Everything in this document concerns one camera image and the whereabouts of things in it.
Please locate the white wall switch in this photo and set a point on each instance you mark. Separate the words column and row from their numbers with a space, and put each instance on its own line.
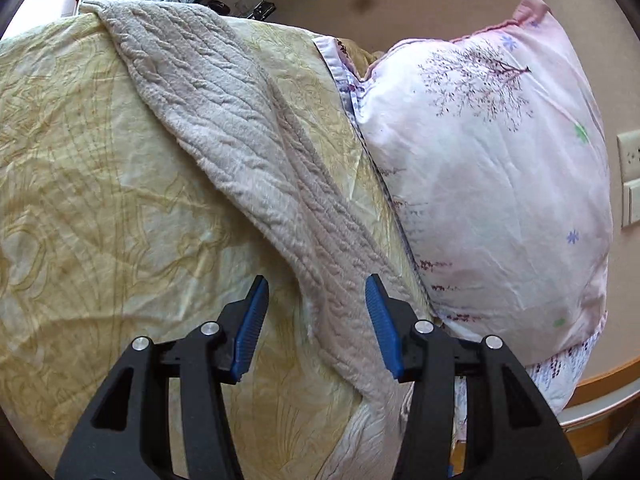
column 632, row 204

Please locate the black binder clips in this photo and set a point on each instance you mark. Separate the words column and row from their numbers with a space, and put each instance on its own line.
column 250, row 9

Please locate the wooden bed headboard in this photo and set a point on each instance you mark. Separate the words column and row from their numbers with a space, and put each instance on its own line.
column 600, row 390

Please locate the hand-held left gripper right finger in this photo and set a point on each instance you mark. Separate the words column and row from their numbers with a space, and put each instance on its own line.
column 384, row 330

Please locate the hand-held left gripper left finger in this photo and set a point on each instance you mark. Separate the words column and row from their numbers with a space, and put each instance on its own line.
column 249, row 330

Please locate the pink floral pillow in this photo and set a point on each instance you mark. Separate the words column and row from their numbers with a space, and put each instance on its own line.
column 490, row 200

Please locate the yellow patterned duvet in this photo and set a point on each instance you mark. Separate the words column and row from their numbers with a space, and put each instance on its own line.
column 85, row 200

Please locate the white wall socket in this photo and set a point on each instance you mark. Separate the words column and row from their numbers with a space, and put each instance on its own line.
column 631, row 155

